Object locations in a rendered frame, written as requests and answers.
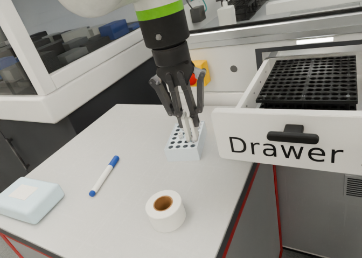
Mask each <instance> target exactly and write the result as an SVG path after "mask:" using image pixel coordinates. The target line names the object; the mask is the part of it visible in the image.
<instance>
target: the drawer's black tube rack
mask: <svg viewBox="0 0 362 258"><path fill-rule="evenodd" d="M258 96H303V98H304V96H347V97H349V96H358V88H357V65H356V55H345V56H335V57H319V58H303V59H286V60H277V61H276V63H275V64H274V66H273V68H272V70H271V72H270V74H269V75H268V77H267V79H266V82H265V83H264V85H263V87H262V89H261V91H260V93H259V95H258ZM302 100H303V99H302ZM259 109H305V110H352V111H357V107H356V104H328V103H261V105H260V108H259Z"/></svg>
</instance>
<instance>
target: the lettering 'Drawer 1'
mask: <svg viewBox="0 0 362 258"><path fill-rule="evenodd" d="M232 139H238V140H240V141H241V142H242V143H243V150H241V151H235V150H234V148H233V141H232ZM229 140H230V144H231V150H232V152H238V153H241V152H245V151H246V143H245V141H244V140H243V139H241V138H238V137H229ZM256 144H258V145H260V143H254V144H253V142H251V148H252V154H253V155H254V154H255V153H254V145H256ZM265 145H270V146H272V147H273V149H269V148H266V149H264V150H263V154H264V155H266V156H273V155H274V157H276V148H275V146H274V145H272V144H268V143H266V144H263V146H265ZM281 148H282V150H283V153H284V155H285V157H286V158H289V156H290V153H291V150H293V152H294V155H295V158H296V159H300V156H301V153H302V150H303V148H304V147H301V148H300V150H299V153H298V155H297V154H296V151H295V148H294V146H290V148H289V151H288V154H287V153H286V151H285V148H284V146H283V145H281ZM266 150H273V151H274V152H273V154H271V155H268V154H266ZM313 150H320V151H321V152H322V154H315V153H311V152H312V151H313ZM337 152H344V150H337V151H335V150H334V149H332V153H331V162H332V163H335V154H336V153H337ZM311 155H317V156H325V152H324V150H323V149H321V148H312V149H310V150H309V152H308V156H309V158H310V159H311V160H313V161H315V162H324V159H322V160H317V159H314V158H312V156H311Z"/></svg>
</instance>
